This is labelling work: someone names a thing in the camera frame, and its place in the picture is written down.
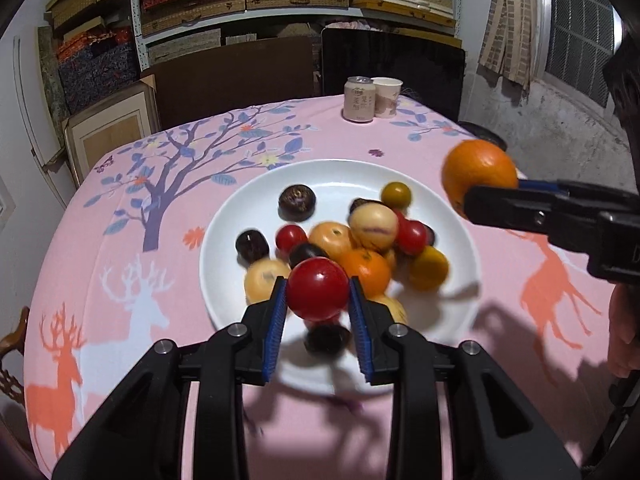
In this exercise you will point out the striped pepino melon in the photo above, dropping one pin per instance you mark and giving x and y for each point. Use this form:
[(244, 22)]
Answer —
[(373, 227)]

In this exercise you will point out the black chair back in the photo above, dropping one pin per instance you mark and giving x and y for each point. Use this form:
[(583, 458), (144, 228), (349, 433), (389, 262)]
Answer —
[(395, 55)]

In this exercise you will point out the round amber tomato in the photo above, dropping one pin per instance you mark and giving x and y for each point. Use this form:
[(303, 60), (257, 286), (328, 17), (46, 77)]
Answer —
[(428, 267)]

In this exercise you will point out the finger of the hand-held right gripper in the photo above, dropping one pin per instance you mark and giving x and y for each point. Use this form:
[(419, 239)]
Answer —
[(505, 210), (545, 186)]

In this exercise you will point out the shelf with boxes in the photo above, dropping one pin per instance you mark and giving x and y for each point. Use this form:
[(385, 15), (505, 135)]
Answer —
[(295, 0)]

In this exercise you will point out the white boards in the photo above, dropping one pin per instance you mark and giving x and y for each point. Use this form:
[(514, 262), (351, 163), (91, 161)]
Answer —
[(35, 110)]

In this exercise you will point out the carved wooden chair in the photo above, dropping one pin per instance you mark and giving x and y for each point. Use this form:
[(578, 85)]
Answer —
[(10, 355)]

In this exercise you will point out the person's right hand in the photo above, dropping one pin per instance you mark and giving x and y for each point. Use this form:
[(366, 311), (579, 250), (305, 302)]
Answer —
[(625, 330)]

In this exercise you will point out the framed picture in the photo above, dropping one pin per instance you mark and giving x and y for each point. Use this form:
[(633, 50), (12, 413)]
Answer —
[(107, 130)]

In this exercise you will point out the orange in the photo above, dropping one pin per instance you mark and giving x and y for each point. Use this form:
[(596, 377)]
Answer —
[(479, 175), (365, 270)]

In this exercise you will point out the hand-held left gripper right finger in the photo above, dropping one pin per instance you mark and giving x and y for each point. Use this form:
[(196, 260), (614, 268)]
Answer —
[(361, 330)]

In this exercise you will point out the white plate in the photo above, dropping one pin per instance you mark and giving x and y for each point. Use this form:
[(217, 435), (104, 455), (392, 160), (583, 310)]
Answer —
[(325, 180)]

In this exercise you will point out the window with mesh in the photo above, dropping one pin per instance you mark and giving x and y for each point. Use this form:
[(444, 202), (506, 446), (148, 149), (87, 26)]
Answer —
[(580, 30)]

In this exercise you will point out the dark water chestnut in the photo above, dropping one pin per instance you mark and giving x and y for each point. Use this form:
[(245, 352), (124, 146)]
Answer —
[(296, 201), (359, 204), (252, 246), (305, 254), (327, 338)]

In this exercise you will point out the dark blue patterned boxes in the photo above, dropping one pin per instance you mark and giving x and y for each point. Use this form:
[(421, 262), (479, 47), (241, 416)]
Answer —
[(95, 67)]

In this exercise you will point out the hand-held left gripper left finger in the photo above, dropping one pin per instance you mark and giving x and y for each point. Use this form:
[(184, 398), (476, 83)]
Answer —
[(275, 330)]

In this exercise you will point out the brown board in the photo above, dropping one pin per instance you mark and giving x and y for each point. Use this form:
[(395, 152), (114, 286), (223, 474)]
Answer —
[(235, 72)]

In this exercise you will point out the paper cup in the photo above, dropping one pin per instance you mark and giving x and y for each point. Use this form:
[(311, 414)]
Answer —
[(386, 98)]

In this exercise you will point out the pale yellow pepino melon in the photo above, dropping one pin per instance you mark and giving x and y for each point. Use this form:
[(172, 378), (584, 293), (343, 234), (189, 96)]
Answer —
[(392, 310)]

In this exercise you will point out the orange-yellow tomato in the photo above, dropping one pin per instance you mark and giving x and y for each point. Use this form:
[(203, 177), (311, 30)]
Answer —
[(327, 237)]

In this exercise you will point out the olive-yellow tomato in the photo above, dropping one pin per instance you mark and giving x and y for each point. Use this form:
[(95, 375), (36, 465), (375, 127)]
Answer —
[(395, 194)]

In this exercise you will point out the brick pattern curtain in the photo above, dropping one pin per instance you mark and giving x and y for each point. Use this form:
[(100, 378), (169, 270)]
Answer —
[(512, 20)]

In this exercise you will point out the large yellow tomato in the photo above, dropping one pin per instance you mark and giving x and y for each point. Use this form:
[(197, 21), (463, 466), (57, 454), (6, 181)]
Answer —
[(262, 277)]

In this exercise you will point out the pink deer print tablecloth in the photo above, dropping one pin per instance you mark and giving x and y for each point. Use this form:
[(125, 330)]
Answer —
[(150, 260)]

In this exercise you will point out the black round stool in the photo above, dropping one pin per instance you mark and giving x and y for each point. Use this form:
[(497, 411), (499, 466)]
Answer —
[(482, 132)]

